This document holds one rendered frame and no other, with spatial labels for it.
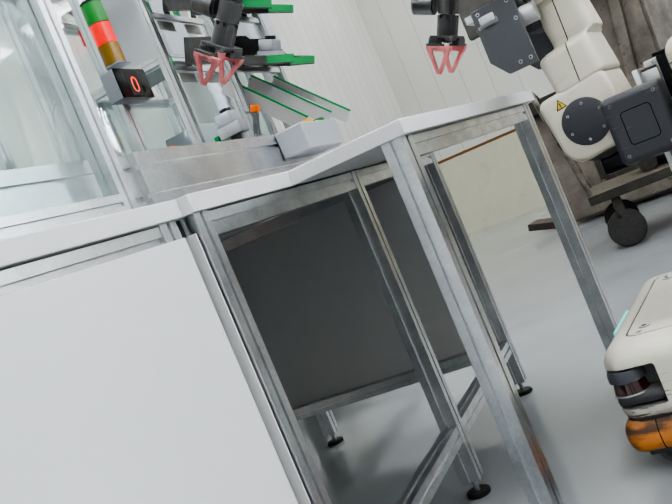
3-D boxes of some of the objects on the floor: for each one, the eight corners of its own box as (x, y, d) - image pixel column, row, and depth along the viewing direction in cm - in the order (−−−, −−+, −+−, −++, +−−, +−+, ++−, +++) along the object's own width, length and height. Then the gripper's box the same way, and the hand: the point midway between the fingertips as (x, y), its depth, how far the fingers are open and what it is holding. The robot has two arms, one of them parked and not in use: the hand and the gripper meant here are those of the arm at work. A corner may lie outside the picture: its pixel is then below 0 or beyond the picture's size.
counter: (400, 254, 1110) (374, 190, 1107) (585, 185, 978) (555, 112, 975) (374, 269, 1038) (346, 201, 1035) (569, 197, 907) (537, 118, 904)
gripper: (225, 24, 193) (210, 89, 198) (252, 26, 206) (238, 88, 211) (200, 16, 195) (186, 80, 200) (229, 19, 208) (215, 80, 213)
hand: (213, 81), depth 205 cm, fingers open, 9 cm apart
